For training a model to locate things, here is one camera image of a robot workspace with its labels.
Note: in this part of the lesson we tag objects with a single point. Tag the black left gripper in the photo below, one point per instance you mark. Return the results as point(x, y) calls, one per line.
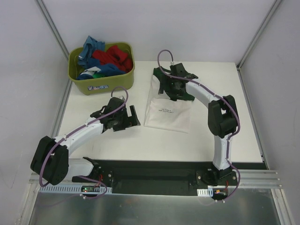
point(128, 118)

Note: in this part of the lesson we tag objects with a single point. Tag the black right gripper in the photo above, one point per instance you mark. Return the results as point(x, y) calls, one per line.
point(165, 82)

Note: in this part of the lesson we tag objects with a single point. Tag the white green-sleeved Charlie Brown shirt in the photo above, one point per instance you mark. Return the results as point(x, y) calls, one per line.
point(163, 113)

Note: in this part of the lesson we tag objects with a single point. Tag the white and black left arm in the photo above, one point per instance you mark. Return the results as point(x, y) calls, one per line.
point(51, 159)

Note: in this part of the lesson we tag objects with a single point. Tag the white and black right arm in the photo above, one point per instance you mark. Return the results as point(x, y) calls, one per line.
point(223, 119)

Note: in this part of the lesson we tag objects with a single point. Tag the red t-shirt in bin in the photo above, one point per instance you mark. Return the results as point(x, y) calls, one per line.
point(114, 55)

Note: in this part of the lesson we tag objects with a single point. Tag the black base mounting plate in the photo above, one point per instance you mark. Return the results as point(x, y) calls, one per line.
point(152, 177)

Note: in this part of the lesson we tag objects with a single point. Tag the olive green plastic bin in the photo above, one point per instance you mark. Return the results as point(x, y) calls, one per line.
point(96, 85)

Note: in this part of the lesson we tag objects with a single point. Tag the bright green cloth in bin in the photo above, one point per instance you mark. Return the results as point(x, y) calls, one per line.
point(98, 76)

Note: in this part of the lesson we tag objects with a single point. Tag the blue t-shirt in bin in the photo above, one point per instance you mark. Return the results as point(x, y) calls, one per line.
point(92, 65)

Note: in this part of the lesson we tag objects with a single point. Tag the right aluminium frame post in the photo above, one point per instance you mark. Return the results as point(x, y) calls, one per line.
point(271, 12)

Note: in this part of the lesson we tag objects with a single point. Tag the aluminium frame post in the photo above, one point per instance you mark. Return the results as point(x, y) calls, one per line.
point(271, 12)
point(51, 24)

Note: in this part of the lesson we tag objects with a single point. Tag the white right cable duct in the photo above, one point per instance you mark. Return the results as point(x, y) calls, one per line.
point(211, 192)

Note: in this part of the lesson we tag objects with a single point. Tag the white cable duct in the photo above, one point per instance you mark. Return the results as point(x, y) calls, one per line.
point(75, 189)
point(211, 192)

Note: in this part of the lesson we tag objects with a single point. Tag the white left cable duct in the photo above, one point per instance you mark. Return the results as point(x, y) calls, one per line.
point(75, 189)

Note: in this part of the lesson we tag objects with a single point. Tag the aluminium front rail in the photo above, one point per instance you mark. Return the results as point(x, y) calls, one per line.
point(264, 179)

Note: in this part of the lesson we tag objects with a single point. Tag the left aluminium frame post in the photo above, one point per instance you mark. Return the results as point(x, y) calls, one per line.
point(51, 24)

